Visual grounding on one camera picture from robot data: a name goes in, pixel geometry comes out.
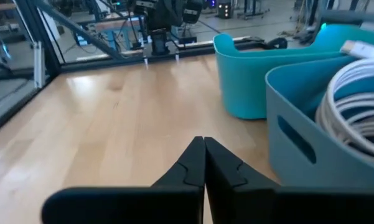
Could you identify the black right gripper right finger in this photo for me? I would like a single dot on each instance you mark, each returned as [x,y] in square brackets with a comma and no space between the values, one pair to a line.
[242,199]

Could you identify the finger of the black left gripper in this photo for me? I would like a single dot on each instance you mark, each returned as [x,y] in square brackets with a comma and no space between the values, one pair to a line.
[157,15]
[173,15]

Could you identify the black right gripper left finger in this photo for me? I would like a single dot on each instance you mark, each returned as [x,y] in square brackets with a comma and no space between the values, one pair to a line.
[180,199]

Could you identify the black box with indicator lights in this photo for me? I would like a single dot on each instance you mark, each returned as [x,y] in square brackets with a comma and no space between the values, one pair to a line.
[225,12]

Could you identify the blue framed table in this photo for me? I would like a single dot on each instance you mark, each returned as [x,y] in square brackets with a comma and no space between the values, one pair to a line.
[112,26]

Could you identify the black rounded clamp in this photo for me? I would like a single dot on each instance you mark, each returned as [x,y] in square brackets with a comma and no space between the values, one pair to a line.
[277,43]

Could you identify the bright teal plastic bin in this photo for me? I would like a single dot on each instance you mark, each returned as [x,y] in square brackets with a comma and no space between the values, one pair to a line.
[242,87]

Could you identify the dull grey-teal plastic bin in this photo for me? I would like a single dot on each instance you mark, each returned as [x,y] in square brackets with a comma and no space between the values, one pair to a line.
[330,174]

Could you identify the black diagonal frame brace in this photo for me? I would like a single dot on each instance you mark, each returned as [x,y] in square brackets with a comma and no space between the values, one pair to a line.
[81,29]

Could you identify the black aluminium frame post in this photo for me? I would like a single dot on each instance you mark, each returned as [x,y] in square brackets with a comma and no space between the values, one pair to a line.
[34,31]

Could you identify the silver corner bracket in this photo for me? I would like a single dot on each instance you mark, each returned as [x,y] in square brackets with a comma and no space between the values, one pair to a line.
[39,65]

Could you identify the black outrigger frame beam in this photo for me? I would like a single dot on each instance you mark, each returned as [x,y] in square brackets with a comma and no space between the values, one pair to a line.
[12,74]

